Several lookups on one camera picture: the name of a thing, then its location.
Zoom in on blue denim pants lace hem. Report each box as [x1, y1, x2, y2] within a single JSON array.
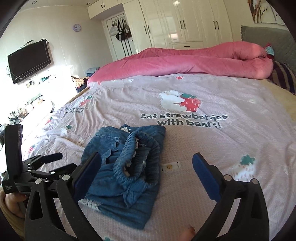
[[80, 125, 166, 230]]

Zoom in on left hand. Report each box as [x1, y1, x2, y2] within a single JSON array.
[[4, 193, 27, 218]]

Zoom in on right hand red nails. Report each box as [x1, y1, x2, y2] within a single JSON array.
[[179, 225, 196, 241]]

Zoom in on pink strawberry print bedsheet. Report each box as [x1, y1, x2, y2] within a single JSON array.
[[22, 74, 295, 240]]

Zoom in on white door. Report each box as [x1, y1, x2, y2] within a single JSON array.
[[102, 12, 137, 61]]

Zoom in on bags hanging on door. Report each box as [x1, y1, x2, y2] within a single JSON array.
[[109, 19, 132, 41]]

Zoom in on striped dark pillow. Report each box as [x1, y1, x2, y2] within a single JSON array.
[[268, 61, 295, 95]]

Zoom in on pink folded quilt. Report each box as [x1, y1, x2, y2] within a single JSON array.
[[88, 41, 273, 84]]

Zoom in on white glossy wardrobe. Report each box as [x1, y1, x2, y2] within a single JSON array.
[[87, 0, 233, 53]]

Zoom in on grey padded headboard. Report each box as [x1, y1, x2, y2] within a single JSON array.
[[241, 26, 296, 73]]

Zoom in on black wall television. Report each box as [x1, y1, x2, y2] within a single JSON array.
[[8, 39, 51, 84]]

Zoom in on purple wall clock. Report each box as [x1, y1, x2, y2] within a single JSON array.
[[73, 24, 81, 32]]

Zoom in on floral wall painting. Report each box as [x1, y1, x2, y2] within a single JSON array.
[[247, 0, 285, 26]]

